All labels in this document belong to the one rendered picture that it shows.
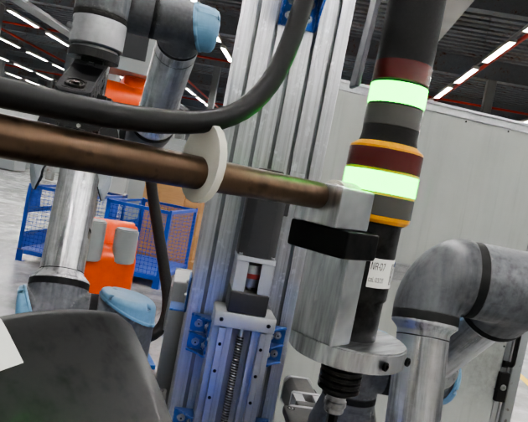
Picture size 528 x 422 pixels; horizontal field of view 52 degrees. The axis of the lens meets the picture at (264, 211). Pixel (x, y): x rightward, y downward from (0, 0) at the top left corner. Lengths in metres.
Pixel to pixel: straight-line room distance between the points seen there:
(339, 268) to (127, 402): 0.17
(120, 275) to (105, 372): 3.92
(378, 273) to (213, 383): 0.95
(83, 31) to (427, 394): 0.69
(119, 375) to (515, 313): 0.62
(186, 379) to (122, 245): 2.96
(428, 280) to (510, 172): 1.76
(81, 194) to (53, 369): 0.83
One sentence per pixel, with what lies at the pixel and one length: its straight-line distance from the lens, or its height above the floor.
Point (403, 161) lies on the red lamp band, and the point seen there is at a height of 1.57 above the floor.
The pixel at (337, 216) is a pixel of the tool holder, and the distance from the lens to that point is 0.28.
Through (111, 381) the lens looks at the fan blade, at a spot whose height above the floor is 1.39.
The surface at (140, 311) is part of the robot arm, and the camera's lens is 1.11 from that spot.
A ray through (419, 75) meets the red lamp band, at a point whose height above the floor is 1.62.
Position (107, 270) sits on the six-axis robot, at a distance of 4.28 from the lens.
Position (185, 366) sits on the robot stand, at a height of 1.09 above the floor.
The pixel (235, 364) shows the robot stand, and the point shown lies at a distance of 1.26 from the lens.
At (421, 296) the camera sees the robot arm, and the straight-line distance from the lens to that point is 0.82.
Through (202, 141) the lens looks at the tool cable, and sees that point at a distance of 0.23.
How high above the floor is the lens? 1.54
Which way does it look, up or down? 3 degrees down
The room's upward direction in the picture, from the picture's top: 11 degrees clockwise
